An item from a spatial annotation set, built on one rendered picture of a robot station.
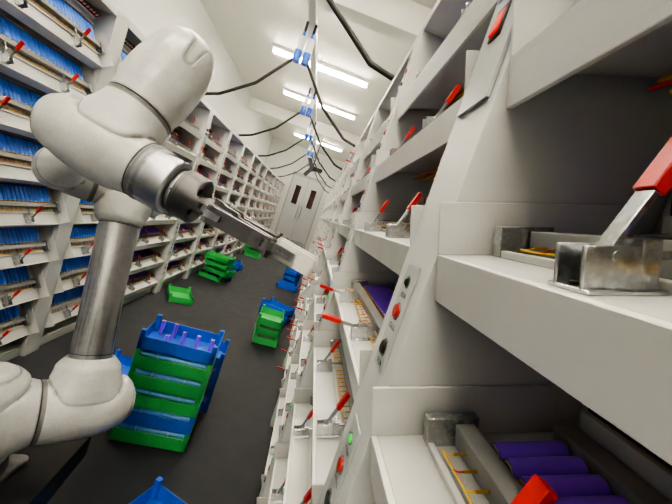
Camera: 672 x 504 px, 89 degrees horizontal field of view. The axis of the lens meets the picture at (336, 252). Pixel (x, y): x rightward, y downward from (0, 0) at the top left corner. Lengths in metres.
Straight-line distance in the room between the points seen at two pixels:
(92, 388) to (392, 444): 0.89
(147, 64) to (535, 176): 0.53
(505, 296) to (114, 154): 0.51
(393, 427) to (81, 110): 0.55
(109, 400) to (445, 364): 0.96
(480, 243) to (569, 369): 0.18
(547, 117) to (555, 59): 0.08
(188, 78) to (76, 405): 0.84
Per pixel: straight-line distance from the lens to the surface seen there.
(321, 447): 0.68
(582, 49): 0.31
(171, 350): 1.58
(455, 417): 0.38
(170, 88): 0.62
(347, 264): 1.03
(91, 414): 1.16
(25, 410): 1.13
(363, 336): 0.63
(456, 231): 0.34
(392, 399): 0.37
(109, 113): 0.59
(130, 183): 0.57
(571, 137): 0.41
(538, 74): 0.35
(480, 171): 0.36
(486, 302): 0.26
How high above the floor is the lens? 1.12
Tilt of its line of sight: 4 degrees down
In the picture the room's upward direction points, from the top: 19 degrees clockwise
